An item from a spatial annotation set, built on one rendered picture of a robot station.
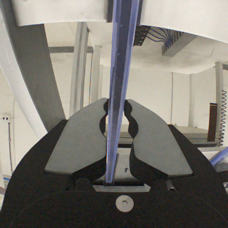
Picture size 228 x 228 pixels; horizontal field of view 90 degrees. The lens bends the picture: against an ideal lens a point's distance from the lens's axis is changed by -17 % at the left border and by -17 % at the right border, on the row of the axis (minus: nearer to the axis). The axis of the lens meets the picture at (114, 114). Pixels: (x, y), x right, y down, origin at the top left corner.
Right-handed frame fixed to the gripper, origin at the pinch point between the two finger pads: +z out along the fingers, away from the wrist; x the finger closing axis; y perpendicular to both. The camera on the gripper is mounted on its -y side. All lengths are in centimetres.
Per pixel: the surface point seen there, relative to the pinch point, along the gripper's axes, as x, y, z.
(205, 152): 17.2, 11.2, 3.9
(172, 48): 22.3, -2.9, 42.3
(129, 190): 5.2, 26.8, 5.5
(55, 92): -8.0, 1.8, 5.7
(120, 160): 1.8, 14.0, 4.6
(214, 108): 52, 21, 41
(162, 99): 76, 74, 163
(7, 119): -157, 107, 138
